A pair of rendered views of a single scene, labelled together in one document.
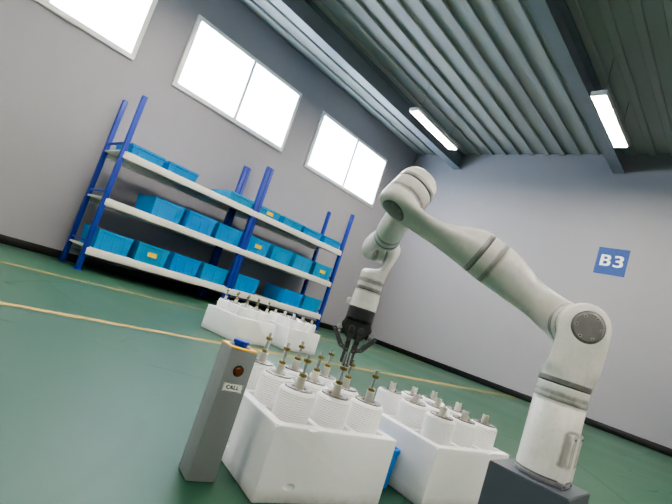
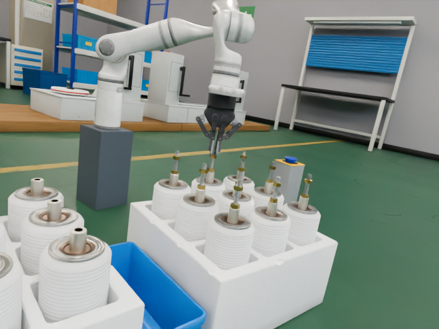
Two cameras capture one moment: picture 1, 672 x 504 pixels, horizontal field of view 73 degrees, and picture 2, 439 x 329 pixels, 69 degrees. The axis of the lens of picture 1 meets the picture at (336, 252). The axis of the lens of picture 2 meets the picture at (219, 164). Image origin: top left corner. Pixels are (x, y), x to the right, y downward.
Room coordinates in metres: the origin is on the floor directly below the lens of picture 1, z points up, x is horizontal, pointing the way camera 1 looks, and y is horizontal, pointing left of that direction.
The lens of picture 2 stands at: (2.10, -0.22, 0.51)
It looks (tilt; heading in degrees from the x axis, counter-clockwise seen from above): 13 degrees down; 172
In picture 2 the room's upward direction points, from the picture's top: 9 degrees clockwise
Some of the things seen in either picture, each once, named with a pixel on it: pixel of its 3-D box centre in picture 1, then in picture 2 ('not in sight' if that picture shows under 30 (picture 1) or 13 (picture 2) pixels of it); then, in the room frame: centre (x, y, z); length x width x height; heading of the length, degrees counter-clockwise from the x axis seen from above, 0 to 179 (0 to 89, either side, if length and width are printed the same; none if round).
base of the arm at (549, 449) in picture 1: (551, 430); (109, 105); (0.86, -0.49, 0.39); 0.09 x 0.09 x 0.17; 45
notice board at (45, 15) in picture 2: not in sight; (38, 10); (-4.53, -2.98, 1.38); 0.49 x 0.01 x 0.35; 135
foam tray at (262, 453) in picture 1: (295, 436); (226, 252); (1.35, -0.05, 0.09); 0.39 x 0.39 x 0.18; 32
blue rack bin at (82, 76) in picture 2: not in sight; (80, 76); (-3.78, -1.98, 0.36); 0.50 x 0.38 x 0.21; 47
